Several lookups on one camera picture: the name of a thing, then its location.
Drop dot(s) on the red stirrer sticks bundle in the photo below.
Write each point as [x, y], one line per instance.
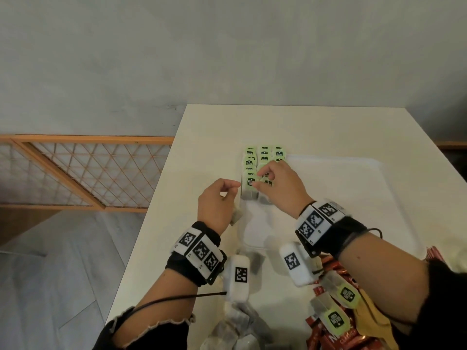
[434, 254]

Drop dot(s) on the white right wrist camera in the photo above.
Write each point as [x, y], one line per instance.
[295, 264]

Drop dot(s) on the person's left forearm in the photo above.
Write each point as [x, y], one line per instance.
[164, 306]

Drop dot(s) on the pile of tea bags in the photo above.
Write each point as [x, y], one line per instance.
[237, 324]

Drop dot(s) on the person's right forearm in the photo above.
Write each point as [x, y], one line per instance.
[383, 273]

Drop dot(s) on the wooden lattice screen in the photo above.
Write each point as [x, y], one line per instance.
[73, 139]

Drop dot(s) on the person's left hand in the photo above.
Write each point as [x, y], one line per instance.
[215, 207]

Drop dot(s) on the rows of laid tea bags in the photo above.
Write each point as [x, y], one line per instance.
[255, 156]

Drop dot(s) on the pile of brown sugar packets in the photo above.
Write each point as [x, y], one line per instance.
[375, 324]

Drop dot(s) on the person's right hand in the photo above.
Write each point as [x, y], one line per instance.
[284, 187]

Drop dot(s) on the pile of red coffee sachets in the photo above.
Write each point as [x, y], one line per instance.
[328, 266]

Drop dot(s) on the white tray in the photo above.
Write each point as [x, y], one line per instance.
[346, 185]

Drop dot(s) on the black left wristband marker tags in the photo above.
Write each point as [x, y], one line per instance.
[197, 251]

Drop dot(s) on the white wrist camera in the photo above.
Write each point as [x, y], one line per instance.
[295, 264]
[239, 277]

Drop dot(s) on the white tea bag green tag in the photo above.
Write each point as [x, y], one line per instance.
[266, 194]
[237, 216]

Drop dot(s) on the wooden wall rail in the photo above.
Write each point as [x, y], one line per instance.
[452, 145]

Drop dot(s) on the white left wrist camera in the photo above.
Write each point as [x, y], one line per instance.
[239, 277]

